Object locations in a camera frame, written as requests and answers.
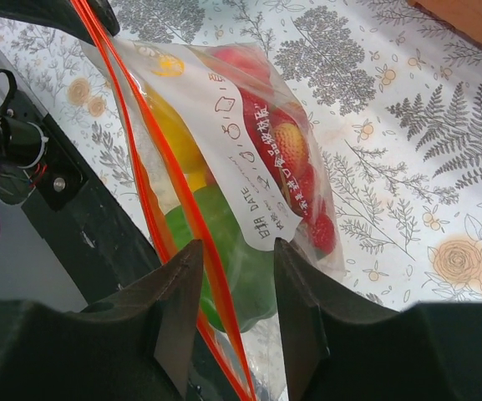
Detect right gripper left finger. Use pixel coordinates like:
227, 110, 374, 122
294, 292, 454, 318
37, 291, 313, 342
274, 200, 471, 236
0, 241, 203, 400

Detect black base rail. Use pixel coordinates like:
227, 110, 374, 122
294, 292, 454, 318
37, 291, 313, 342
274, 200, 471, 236
0, 16, 225, 401

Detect red fake strawberries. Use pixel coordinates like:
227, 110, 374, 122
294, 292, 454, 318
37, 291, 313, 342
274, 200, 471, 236
210, 45, 337, 260

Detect green fake bell pepper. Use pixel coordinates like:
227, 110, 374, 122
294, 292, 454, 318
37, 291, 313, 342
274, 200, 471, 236
163, 187, 279, 333

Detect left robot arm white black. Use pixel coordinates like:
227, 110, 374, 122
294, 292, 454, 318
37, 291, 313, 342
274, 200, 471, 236
0, 1, 104, 211

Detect yellow fake bell pepper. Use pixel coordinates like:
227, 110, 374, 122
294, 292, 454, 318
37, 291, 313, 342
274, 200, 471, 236
144, 84, 207, 192

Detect clear zip top bag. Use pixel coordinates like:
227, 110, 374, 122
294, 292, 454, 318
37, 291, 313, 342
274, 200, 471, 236
73, 1, 344, 400

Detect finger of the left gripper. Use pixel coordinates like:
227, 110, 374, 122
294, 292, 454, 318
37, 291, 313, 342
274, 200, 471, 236
0, 0, 119, 36

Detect floral table mat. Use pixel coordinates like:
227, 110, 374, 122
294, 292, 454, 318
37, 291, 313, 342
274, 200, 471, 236
0, 0, 482, 314

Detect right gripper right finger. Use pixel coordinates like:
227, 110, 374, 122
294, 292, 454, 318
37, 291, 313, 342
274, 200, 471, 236
274, 239, 482, 400

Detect orange plastic bin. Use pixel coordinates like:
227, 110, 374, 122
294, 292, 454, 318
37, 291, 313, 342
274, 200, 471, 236
408, 1, 482, 67

